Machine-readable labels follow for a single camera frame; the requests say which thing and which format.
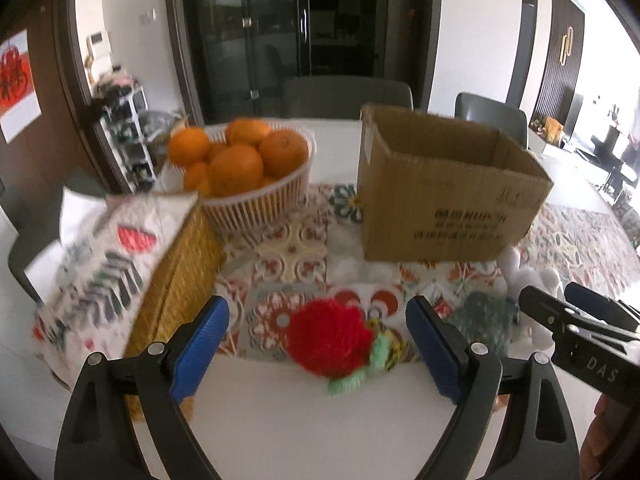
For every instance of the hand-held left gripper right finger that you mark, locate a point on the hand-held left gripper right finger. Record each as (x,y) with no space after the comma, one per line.
(435,355)

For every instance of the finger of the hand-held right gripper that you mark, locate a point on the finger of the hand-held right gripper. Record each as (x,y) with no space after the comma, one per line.
(540,305)
(580,292)

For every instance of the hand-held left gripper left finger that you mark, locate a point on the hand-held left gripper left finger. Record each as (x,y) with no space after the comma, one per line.
(200,350)

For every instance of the white plush toy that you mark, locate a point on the white plush toy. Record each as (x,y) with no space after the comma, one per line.
(525,280)

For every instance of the dark green knitted toy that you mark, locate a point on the dark green knitted toy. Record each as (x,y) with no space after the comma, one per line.
(480,320)

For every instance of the red crocheted flower toy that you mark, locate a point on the red crocheted flower toy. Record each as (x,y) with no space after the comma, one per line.
(325,340)

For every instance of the brown cardboard box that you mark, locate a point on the brown cardboard box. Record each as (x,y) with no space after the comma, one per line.
(450,200)

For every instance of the person's right hand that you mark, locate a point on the person's right hand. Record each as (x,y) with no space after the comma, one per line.
(602,430)

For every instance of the woven tissue box printed cover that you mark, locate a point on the woven tissue box printed cover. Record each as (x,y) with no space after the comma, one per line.
(170,270)

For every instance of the patterned tile tablecloth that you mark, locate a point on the patterned tile tablecloth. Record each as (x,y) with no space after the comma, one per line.
(295,255)

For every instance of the white plastic basket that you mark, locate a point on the white plastic basket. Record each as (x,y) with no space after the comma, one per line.
(250,215)

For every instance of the orange gift box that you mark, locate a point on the orange gift box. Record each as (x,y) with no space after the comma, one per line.
(553,130)

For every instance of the white tissue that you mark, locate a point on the white tissue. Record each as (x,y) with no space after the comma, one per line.
(80,215)

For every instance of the pile of oranges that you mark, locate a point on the pile of oranges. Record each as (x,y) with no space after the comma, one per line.
(235,170)

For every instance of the grey dining chair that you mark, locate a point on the grey dining chair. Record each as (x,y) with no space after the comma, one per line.
(345,97)
(30,250)
(490,115)

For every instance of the white shoe rack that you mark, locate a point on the white shoe rack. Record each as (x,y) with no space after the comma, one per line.
(127,145)

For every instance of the dark interior door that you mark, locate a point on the dark interior door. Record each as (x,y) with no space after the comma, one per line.
(522,55)

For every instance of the pile of clutter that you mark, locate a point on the pile of clutter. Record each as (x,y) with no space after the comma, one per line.
(112,85)

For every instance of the brown entrance door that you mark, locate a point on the brown entrance door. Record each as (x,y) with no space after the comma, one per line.
(55,110)

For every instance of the red paper door poster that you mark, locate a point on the red paper door poster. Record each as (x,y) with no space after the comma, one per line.
(17,85)

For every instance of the dark glass sliding door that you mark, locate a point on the dark glass sliding door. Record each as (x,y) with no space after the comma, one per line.
(280,35)

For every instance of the dark slatted wall panel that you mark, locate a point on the dark slatted wall panel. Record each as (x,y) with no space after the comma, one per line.
(552,80)

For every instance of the gold wall ornament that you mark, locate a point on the gold wall ornament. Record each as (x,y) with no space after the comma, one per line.
(565,47)

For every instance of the white wall intercom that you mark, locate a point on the white wall intercom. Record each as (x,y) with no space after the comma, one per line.
(96,45)

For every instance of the white light switch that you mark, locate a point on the white light switch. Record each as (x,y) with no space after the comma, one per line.
(148,17)

